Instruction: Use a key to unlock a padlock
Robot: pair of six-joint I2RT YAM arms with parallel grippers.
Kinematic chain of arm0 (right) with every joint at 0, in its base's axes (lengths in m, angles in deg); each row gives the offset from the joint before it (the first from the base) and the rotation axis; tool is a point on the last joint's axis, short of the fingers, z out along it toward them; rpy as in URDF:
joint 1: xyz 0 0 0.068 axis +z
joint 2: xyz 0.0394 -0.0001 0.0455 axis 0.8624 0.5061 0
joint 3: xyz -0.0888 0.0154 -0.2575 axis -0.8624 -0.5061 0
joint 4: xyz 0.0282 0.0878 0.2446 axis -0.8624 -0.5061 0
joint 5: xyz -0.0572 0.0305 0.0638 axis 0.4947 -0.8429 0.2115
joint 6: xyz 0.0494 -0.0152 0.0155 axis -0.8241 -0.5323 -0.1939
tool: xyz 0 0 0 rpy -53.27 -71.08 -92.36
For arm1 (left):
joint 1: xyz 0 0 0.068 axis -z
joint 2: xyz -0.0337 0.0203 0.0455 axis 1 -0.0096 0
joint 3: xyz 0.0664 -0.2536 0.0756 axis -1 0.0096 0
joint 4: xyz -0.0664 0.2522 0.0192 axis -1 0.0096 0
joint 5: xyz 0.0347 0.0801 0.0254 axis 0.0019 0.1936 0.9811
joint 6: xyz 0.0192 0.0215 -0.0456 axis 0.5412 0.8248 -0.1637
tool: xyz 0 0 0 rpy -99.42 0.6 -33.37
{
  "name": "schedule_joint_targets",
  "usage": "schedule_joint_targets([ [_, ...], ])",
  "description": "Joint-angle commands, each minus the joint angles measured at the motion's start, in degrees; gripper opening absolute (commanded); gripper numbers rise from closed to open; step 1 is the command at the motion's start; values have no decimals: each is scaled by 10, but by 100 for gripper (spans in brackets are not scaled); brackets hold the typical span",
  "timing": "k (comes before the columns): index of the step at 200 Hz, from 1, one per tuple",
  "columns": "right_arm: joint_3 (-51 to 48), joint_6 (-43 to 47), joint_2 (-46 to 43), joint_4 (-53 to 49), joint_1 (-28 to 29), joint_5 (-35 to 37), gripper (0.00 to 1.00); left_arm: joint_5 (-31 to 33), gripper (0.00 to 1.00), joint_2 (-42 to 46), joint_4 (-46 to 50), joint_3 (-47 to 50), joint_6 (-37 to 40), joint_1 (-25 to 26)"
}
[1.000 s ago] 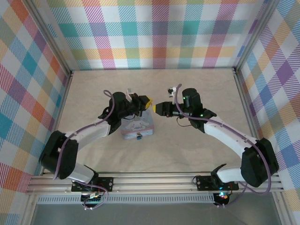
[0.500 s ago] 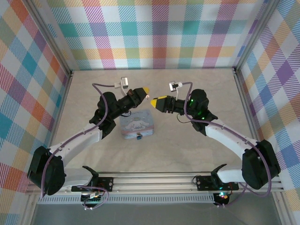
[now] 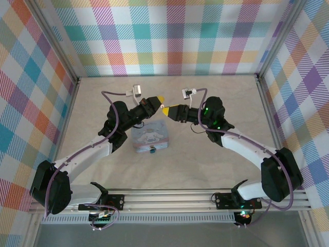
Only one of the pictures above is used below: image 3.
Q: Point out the blue padlock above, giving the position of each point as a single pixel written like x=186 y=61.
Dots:
x=152 y=150

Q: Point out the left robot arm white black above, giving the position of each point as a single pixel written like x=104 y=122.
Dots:
x=84 y=154

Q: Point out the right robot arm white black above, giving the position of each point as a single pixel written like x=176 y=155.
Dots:
x=246 y=146

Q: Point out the pastel cartoon tin box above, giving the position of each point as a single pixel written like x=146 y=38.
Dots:
x=147 y=133

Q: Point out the small circuit board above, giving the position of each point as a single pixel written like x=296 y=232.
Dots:
x=244 y=216
x=100 y=218

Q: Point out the aluminium side rail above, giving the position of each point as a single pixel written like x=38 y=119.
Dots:
x=270 y=115
x=67 y=115

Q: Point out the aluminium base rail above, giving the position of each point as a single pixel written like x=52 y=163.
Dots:
x=167 y=200

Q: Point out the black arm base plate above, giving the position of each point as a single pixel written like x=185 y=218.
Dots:
x=223 y=202
x=115 y=202

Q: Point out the aluminium frame post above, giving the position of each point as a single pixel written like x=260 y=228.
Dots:
x=63 y=46
x=282 y=38

